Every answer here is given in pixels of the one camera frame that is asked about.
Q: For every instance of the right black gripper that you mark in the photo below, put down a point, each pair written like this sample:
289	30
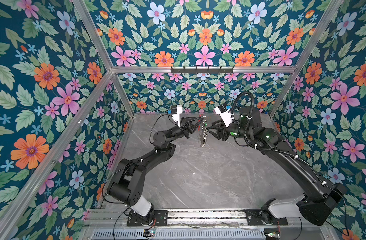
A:
221	131

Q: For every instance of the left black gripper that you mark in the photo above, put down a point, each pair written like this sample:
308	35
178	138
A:
186	129

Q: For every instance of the metal key organizer red handle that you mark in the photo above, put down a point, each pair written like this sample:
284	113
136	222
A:
203	132

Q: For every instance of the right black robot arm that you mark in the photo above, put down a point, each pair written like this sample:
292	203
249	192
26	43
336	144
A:
320	196

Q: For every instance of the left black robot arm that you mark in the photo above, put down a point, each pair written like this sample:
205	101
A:
127	182

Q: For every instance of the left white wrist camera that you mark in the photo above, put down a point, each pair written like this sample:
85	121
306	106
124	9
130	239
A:
176	111

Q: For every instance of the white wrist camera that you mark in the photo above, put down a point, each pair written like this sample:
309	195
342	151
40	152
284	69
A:
224	111
176	111

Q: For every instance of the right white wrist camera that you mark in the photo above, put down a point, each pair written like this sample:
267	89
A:
224	111

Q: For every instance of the black hook rail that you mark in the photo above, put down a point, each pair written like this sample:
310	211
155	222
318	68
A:
202	70

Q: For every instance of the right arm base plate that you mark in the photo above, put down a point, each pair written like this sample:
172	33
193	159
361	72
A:
257	217

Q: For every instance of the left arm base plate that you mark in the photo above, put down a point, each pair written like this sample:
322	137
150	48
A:
153	218

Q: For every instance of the white perforated cable duct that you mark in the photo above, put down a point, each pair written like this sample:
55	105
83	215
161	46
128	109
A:
179	234

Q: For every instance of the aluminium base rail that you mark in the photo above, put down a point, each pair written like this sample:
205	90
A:
233	217

